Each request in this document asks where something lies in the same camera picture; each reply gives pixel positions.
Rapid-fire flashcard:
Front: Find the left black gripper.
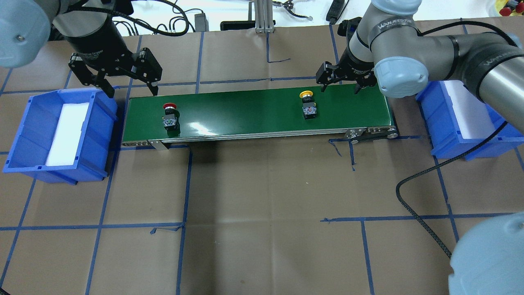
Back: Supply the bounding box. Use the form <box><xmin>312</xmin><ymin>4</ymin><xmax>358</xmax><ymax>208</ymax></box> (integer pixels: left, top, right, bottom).
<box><xmin>65</xmin><ymin>16</ymin><xmax>163</xmax><ymax>98</ymax></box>

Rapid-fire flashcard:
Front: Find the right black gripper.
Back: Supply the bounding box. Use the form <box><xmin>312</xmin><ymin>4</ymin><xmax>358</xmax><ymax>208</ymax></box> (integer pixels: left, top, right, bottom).
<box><xmin>316</xmin><ymin>47</ymin><xmax>377</xmax><ymax>95</ymax></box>

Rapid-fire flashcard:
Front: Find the yellow mushroom push button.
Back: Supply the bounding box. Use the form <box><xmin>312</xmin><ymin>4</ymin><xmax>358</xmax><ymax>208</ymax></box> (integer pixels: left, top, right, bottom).
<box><xmin>299</xmin><ymin>90</ymin><xmax>317</xmax><ymax>120</ymax></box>

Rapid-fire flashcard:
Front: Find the red mushroom push button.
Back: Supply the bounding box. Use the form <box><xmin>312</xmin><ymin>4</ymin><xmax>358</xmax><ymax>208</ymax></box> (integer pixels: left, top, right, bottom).
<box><xmin>163</xmin><ymin>102</ymin><xmax>181</xmax><ymax>136</ymax></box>

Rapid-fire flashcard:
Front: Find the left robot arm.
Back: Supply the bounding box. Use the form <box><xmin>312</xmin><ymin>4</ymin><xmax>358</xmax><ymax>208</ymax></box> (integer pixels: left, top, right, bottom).
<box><xmin>0</xmin><ymin>0</ymin><xmax>163</xmax><ymax>98</ymax></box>

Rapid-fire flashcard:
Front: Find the green conveyor belt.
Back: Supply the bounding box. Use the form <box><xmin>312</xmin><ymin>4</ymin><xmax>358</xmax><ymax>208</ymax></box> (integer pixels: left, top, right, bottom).
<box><xmin>122</xmin><ymin>84</ymin><xmax>400</xmax><ymax>149</ymax></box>

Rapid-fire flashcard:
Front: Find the left blue plastic bin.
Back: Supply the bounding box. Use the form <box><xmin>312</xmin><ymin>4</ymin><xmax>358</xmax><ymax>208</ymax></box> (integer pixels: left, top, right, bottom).
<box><xmin>2</xmin><ymin>88</ymin><xmax>118</xmax><ymax>185</ymax></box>

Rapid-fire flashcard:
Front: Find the blue plastic bin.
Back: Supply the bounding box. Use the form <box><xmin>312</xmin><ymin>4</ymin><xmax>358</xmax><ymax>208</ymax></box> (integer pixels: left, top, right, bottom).
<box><xmin>2</xmin><ymin>88</ymin><xmax>118</xmax><ymax>185</ymax></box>
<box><xmin>416</xmin><ymin>80</ymin><xmax>504</xmax><ymax>159</ymax></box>

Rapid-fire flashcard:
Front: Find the black power adapter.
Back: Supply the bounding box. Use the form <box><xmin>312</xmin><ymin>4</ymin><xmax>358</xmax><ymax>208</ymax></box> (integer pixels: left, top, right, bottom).
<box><xmin>194</xmin><ymin>13</ymin><xmax>208</xmax><ymax>32</ymax></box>

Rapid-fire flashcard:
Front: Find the right blue plastic bin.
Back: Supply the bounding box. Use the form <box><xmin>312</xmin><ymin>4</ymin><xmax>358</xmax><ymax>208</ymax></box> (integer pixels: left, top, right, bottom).
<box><xmin>416</xmin><ymin>80</ymin><xmax>504</xmax><ymax>159</ymax></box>

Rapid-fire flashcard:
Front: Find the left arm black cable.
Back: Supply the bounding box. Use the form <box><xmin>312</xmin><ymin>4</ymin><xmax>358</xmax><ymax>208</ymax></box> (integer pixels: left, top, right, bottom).
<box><xmin>70</xmin><ymin>0</ymin><xmax>191</xmax><ymax>37</ymax></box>

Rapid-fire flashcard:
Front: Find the aluminium frame post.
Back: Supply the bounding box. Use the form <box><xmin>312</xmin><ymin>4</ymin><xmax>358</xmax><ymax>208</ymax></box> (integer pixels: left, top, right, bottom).
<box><xmin>254</xmin><ymin>0</ymin><xmax>275</xmax><ymax>34</ymax></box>

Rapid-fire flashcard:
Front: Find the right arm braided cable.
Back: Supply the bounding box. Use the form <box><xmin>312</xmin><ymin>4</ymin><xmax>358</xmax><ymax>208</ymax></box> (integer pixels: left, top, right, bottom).
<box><xmin>395</xmin><ymin>20</ymin><xmax>518</xmax><ymax>259</ymax></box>

